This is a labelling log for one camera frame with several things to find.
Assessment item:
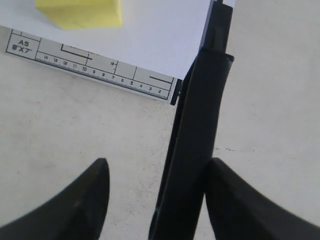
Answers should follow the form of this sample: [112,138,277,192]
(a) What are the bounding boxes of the grey paper cutter base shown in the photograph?
[5,29,182,105]

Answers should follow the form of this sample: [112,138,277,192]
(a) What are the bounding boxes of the black cutter blade lever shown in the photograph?
[148,0,234,240]

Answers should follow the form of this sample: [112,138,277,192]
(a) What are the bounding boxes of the white paper sheet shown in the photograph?
[0,0,211,79]

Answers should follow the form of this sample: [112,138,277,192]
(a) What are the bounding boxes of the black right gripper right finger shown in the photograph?
[205,158,320,240]

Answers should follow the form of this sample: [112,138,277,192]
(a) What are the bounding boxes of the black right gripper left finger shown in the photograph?
[0,158,110,240]

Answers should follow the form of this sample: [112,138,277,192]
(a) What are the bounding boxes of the yellow foam cube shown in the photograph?
[34,0,123,30]

